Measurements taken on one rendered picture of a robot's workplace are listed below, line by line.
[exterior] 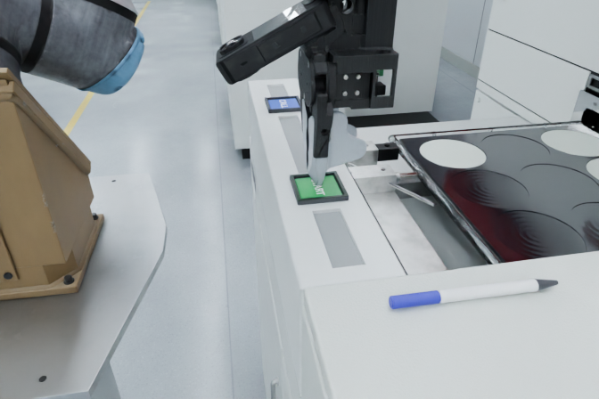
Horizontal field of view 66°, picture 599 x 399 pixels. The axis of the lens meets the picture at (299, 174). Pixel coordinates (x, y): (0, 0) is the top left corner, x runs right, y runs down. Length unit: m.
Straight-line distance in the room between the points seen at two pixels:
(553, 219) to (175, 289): 1.45
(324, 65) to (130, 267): 0.39
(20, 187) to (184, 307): 1.25
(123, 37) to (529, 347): 0.62
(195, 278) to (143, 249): 1.19
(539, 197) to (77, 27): 0.66
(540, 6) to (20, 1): 0.95
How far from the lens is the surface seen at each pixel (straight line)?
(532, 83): 1.15
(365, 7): 0.44
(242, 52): 0.42
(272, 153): 0.59
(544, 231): 0.62
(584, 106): 1.01
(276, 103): 0.74
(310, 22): 0.42
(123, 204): 0.80
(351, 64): 0.43
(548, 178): 0.75
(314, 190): 0.51
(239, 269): 1.88
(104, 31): 0.72
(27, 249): 0.63
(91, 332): 0.59
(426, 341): 0.36
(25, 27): 0.69
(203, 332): 1.67
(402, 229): 0.60
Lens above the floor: 1.23
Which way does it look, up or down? 30 degrees down
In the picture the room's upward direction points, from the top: straight up
